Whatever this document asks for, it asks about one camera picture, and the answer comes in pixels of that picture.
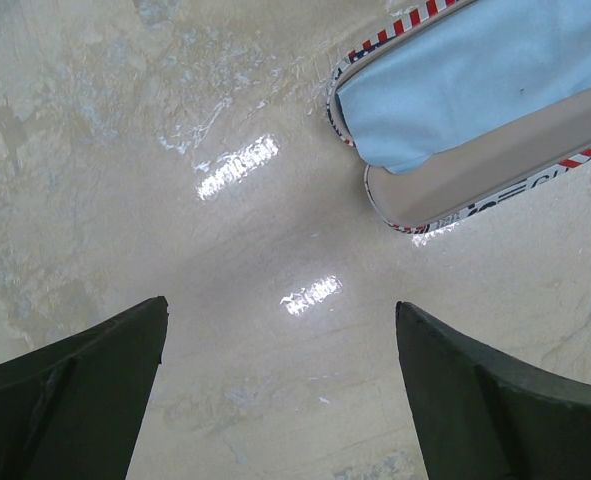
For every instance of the light blue cleaning cloth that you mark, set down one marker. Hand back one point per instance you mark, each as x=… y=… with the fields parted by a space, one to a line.
x=480 y=68

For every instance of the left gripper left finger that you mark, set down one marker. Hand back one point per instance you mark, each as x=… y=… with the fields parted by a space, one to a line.
x=74 y=409

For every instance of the patterned sunglasses case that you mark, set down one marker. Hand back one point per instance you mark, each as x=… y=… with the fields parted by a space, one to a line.
x=479 y=174

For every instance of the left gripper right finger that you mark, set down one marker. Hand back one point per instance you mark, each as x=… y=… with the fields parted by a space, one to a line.
x=480 y=413

